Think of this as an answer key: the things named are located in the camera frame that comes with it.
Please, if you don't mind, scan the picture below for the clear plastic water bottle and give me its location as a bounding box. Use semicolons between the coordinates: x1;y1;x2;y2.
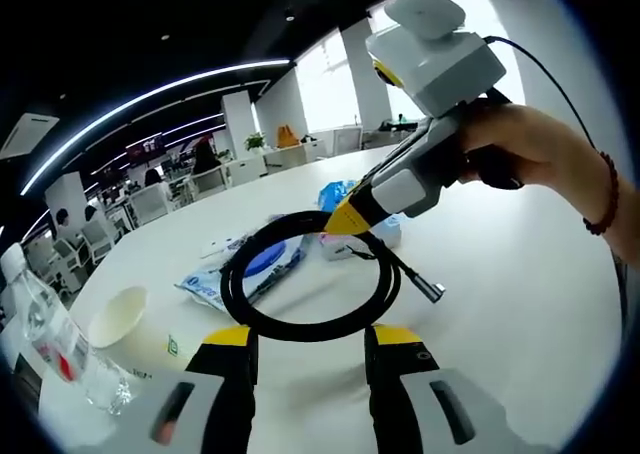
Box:
0;243;132;418

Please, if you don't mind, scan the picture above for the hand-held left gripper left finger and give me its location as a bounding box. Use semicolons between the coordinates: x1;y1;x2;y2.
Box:
124;324;259;454

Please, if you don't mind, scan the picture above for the white low cabinet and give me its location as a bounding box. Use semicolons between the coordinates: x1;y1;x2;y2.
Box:
227;141;326;185

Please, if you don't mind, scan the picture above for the row of white office chairs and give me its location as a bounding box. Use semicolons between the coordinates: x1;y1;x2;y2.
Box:
24;158;261;295

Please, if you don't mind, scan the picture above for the wet wipes packet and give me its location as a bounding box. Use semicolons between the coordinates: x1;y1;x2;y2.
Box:
174;236;309;313

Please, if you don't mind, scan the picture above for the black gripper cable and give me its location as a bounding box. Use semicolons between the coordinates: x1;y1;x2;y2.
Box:
482;33;601;156

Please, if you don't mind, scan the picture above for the person's right hand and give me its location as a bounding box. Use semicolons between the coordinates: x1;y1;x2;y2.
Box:
451;101;615;221

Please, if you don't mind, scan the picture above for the long ceiling light strip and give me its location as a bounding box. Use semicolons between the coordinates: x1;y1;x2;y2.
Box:
19;58;291;195

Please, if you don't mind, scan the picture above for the hanging red display screen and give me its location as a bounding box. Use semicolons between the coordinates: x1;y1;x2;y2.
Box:
124;133;166;163

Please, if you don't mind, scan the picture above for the orange bag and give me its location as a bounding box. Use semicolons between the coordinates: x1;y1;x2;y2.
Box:
276;123;300;149

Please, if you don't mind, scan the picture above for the white paper cup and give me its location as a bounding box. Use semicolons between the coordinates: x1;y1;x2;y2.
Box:
88;286;201;375

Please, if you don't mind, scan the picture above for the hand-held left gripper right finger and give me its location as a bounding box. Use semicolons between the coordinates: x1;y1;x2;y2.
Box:
363;323;507;454

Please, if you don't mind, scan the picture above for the large window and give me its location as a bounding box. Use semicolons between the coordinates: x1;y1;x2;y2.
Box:
294;0;526;135

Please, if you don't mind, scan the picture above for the ceiling air vent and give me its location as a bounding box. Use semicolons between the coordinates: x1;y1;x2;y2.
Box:
0;113;59;158

